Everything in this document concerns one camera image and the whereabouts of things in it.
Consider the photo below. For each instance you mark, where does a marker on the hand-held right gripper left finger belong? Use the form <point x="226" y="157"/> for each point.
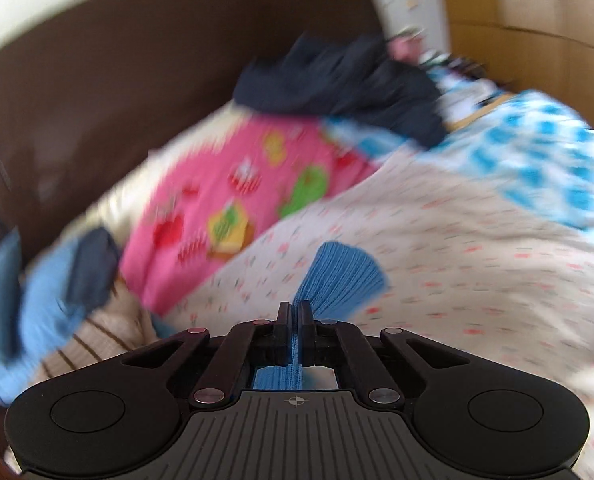
<point x="285" y="335"/>

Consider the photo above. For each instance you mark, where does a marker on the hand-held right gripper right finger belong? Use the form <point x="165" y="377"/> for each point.
<point x="307" y="335"/>

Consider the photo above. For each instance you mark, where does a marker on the blue knit sweater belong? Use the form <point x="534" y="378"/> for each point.
<point x="342" y="280"/>

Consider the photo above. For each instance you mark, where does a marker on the dark navy clothes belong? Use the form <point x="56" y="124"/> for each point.
<point x="337" y="85"/>

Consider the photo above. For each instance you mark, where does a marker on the cherry print bed sheet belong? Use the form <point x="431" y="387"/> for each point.
<point x="452" y="285"/>

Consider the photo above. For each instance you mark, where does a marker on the pink printed pillow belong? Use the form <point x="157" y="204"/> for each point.
<point x="217" y="195"/>

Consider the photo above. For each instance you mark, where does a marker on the beige striped sweater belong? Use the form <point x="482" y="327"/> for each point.
<point x="102" y="340"/>

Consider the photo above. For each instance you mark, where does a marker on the dark grey garment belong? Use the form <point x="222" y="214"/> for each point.
<point x="94" y="265"/>

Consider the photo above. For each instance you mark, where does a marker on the teal blue garment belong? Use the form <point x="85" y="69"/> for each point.
<point x="32" y="310"/>

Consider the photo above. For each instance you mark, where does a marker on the blue white checkered quilt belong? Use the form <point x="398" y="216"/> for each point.
<point x="527" y="150"/>

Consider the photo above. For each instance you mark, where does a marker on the brown headboard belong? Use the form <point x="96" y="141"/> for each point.
<point x="102" y="85"/>

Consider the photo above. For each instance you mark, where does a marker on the wooden wardrobe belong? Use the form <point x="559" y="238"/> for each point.
<point x="527" y="20"/>

